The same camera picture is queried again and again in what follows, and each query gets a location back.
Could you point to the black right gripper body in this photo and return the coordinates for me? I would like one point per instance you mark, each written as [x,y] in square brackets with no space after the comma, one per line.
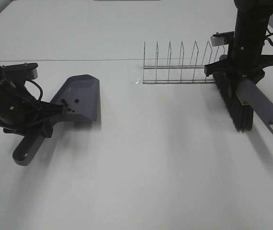
[244,55]

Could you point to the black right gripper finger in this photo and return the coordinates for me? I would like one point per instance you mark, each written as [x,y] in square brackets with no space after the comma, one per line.
[222,66]
[262,61]

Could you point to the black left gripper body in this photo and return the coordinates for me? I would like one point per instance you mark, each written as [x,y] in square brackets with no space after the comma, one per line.
[18,112]

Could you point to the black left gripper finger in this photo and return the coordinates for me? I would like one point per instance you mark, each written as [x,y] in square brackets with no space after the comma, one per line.
[44,129]
[50,110]

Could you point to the grey hand brush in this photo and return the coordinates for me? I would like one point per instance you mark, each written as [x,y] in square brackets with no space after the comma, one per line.
[243,99]

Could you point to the grey plastic dustpan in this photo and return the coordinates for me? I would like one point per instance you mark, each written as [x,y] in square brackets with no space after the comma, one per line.
[86,88]

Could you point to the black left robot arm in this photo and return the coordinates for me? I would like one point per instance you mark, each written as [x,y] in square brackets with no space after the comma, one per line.
[16,84]

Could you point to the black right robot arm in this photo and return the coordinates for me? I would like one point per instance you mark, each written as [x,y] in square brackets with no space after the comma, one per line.
[253,17]

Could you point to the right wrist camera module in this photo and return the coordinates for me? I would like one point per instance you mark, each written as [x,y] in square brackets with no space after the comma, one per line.
[220,39]

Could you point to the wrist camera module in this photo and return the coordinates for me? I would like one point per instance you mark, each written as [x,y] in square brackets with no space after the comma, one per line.
[220,39]
[26,71]

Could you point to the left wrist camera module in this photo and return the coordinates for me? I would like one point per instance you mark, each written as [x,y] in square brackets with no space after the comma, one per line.
[26,71]

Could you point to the metal wire dish rack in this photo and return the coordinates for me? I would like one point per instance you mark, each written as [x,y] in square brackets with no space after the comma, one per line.
[184,69]

